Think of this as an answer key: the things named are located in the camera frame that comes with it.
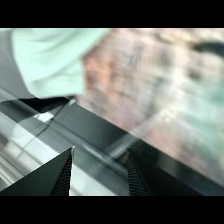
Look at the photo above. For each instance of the pale green T-shirt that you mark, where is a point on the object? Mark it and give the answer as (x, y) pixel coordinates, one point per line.
(50, 60)

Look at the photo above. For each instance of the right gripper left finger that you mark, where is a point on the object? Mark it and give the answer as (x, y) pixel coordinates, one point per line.
(46, 178)

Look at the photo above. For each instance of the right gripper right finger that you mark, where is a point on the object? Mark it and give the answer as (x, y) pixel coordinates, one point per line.
(150, 180)

